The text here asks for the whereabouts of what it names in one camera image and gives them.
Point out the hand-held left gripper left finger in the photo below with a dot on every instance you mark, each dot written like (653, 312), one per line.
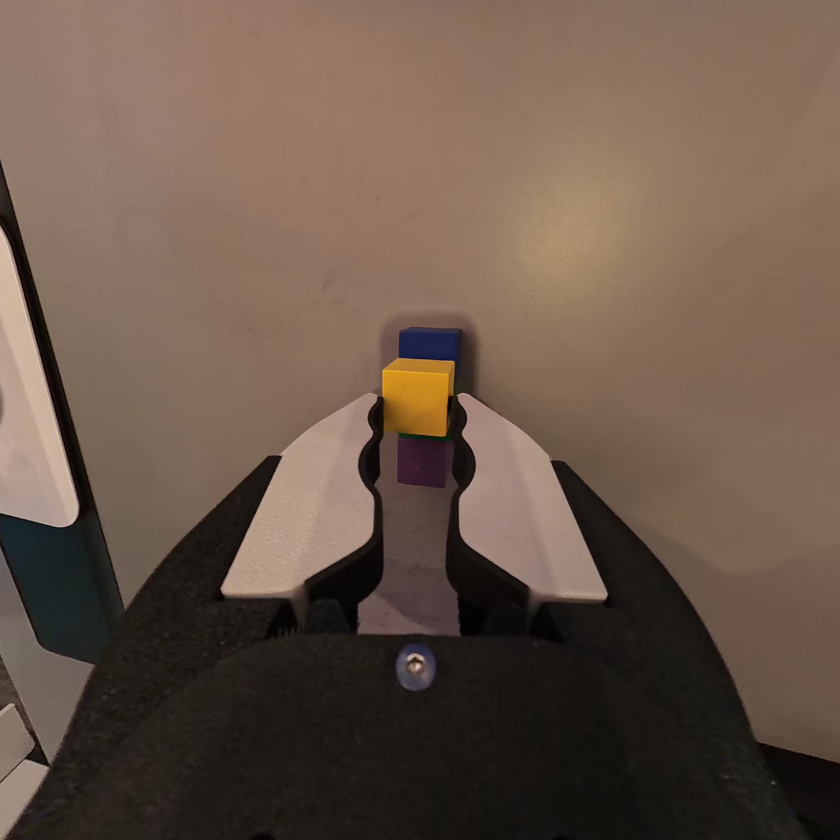
(295, 525)

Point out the dark blue wooden cube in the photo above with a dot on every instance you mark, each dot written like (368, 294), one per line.
(430, 342)

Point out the green wooden cube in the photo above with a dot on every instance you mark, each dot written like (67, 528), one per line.
(426, 436)

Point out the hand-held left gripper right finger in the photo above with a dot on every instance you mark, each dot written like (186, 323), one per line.
(525, 525)

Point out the purple wooden cube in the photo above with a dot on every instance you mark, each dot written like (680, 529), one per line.
(423, 463)

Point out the yellow wooden cube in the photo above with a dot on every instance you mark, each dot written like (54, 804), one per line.
(417, 400)

